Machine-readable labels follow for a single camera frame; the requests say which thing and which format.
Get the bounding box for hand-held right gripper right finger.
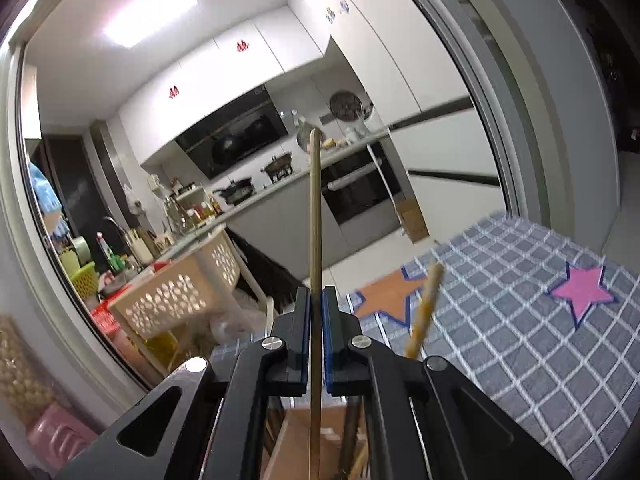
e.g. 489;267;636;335
321;285;576;480

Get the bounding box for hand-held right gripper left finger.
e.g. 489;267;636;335
55;285;313;480

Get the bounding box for beige plastic utensil holder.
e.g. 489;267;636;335
262;395;371;480

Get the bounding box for wooden chopstick with ridged tip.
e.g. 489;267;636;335
404;260;446;361

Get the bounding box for clear plastic bags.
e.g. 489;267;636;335
207;295;266;346

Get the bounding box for yellow cooking oil bottle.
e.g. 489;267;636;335
142;332;181;376

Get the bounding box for beige flower-cutout storage cart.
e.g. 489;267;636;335
107;225;278;356

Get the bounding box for cardboard box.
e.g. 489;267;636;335
395;197;431;243

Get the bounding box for black built-in oven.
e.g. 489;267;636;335
317;140;406;226

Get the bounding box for black wok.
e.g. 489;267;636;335
212;177;256;206

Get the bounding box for white spice rack with bottles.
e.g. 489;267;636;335
162;185;223;233

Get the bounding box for white hanging strip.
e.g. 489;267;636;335
366;142;406;233

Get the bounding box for grey checked star tablecloth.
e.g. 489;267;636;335
210;210;640;480

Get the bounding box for dark cooking pot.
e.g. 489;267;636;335
262;152;296;181

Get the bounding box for knife block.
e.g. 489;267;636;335
125;227;156;263

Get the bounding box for red plastic basket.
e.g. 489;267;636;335
90;305;123;336

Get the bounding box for round metal plate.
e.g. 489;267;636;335
296;125;326;153

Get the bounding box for black range hood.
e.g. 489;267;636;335
175;87;291;178

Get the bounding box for black kitchen faucet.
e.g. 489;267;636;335
102;216;128;256

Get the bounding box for green plastic basket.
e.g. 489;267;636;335
57;247;98;301

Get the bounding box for dark round steamer rack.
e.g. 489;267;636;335
329;90;363;122

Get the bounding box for stack of pink plastic stools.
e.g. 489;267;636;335
25;405;101;471

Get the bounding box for clear bag of beige balls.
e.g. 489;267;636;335
0;315;53;423

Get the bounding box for white upper kitchen cabinets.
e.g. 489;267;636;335
117;17;331;166

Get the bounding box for white refrigerator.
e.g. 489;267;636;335
305;0;506;191

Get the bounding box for blue hanging cloth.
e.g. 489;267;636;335
27;162;66;236

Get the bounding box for ceiling light panel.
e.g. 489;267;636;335
102;0;186;48

